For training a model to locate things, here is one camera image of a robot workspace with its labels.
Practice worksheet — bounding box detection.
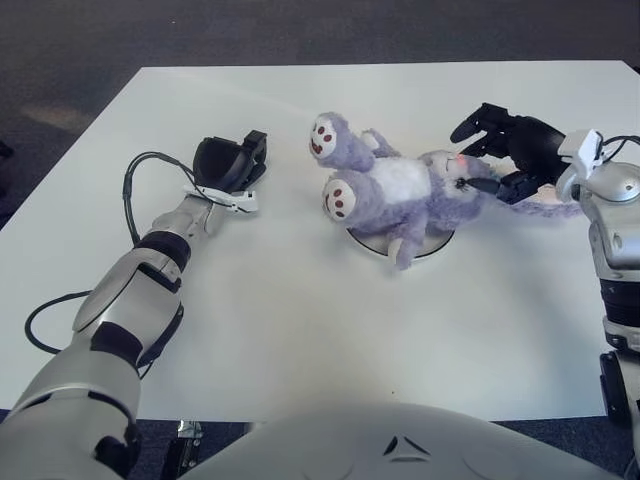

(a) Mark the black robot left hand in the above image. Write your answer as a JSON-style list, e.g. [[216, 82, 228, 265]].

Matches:
[[192, 129, 269, 194]]

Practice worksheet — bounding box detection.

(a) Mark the white plate black rim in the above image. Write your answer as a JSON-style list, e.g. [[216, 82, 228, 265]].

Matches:
[[344, 224, 456, 260]]

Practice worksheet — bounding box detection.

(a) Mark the white left wrist connector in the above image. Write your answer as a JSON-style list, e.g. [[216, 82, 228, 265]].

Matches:
[[182, 184, 260, 215]]

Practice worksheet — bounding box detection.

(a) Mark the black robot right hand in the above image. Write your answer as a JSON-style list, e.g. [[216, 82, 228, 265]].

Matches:
[[448, 102, 571, 206]]

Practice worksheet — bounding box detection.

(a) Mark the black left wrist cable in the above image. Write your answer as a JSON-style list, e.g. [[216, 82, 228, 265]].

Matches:
[[122, 152, 201, 246]]

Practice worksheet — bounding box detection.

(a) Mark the metal table leg bracket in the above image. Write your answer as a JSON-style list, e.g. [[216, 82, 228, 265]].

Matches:
[[174, 419, 206, 480]]

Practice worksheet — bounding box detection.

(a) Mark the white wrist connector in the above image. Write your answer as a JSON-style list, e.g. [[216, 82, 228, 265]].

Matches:
[[557, 128, 609, 176], [182, 184, 260, 215]]

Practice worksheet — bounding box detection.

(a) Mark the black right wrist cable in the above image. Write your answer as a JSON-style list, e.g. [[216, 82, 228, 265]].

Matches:
[[599, 133, 640, 161]]

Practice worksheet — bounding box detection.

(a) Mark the grey robot torso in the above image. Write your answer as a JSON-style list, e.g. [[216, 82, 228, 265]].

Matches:
[[179, 399, 616, 480]]

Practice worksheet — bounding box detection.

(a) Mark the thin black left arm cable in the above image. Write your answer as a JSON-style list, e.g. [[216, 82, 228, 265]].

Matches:
[[24, 292, 89, 357]]

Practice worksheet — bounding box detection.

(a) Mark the white right wrist connector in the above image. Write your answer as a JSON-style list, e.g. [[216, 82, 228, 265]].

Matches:
[[557, 128, 609, 176]]

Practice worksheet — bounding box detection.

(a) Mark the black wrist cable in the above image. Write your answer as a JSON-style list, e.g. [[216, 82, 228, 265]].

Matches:
[[599, 133, 640, 161], [122, 152, 201, 246]]

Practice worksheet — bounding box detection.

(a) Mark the purple plush bunny doll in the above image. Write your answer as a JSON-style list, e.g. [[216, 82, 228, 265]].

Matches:
[[309, 110, 586, 272]]

